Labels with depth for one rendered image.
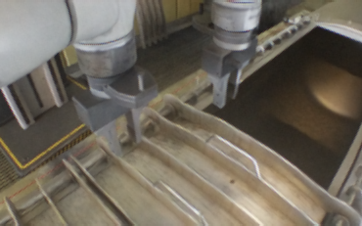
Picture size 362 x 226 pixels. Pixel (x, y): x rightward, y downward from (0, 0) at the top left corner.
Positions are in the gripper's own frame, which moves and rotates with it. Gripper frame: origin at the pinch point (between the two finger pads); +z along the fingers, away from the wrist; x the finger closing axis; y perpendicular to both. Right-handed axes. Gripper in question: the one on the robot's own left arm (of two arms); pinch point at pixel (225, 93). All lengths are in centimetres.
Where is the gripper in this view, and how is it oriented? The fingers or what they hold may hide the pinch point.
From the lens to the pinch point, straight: 61.2
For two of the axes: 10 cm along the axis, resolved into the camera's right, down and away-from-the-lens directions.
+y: 7.2, 4.7, -5.2
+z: 0.1, 7.4, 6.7
